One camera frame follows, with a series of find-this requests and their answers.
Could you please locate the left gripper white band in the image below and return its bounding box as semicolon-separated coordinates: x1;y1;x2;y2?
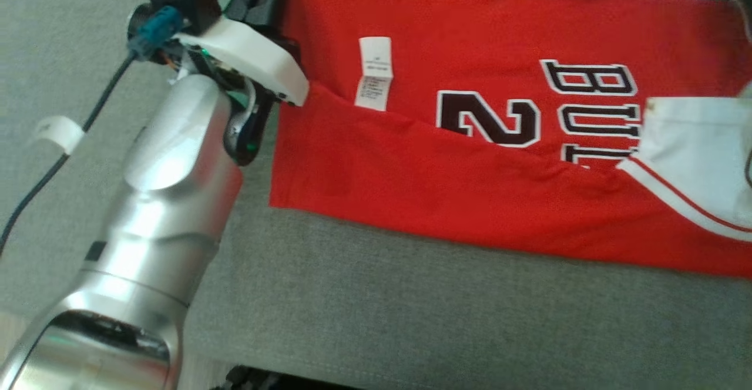
126;0;311;167

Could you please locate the red basketball jersey white trim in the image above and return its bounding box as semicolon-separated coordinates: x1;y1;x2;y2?
268;0;752;279

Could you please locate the large grey sofa seat cushion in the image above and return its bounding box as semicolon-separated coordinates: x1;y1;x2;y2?
0;0;752;390

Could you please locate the black cable with blue connector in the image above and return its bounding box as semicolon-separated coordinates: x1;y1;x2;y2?
0;5;184;257

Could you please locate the white tape tag on cable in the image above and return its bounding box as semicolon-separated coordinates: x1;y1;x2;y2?
32;116;85;156

